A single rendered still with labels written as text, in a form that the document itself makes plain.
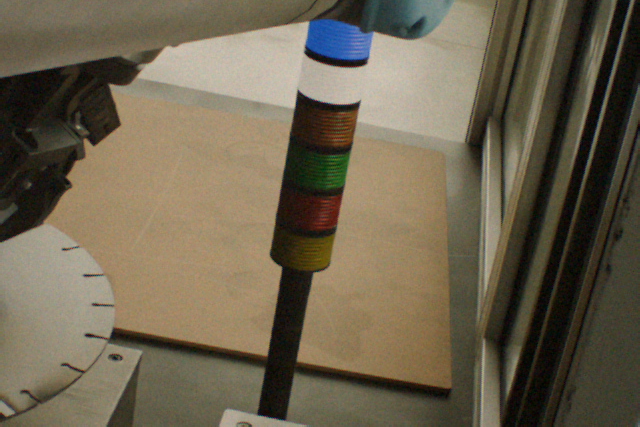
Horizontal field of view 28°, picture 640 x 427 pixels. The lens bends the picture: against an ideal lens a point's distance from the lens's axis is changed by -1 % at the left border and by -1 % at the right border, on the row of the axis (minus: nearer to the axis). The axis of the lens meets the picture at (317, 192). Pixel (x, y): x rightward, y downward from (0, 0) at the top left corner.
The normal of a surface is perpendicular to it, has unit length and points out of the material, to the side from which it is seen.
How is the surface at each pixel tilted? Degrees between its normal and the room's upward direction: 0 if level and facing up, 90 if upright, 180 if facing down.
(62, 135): 32
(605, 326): 90
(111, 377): 0
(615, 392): 90
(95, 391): 0
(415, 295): 0
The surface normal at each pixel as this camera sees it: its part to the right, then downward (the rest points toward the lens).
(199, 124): 0.16, -0.90
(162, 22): 0.68, 0.71
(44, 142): 0.66, -0.68
